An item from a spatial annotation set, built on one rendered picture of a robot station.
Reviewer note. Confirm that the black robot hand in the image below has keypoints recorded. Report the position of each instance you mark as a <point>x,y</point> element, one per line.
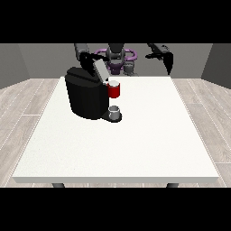
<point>168,61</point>
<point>87,61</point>

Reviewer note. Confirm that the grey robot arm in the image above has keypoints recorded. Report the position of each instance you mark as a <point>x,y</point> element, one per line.
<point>81,49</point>

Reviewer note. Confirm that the pale grey machine lid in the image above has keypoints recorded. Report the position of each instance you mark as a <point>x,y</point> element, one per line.
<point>101,70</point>

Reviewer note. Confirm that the black coffee machine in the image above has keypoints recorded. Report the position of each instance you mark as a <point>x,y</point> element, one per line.
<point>85,96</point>

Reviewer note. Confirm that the red pod holder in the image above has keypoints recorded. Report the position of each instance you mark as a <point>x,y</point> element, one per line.
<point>114,91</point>

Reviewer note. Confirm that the grey trunk with purple rings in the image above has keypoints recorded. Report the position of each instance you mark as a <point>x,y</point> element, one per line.
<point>115,57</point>

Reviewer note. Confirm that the small grey cup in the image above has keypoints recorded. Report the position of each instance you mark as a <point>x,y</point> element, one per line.
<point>114,112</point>

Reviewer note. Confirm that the dark table leg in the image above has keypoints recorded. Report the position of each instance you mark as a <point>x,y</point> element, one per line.
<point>172,185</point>

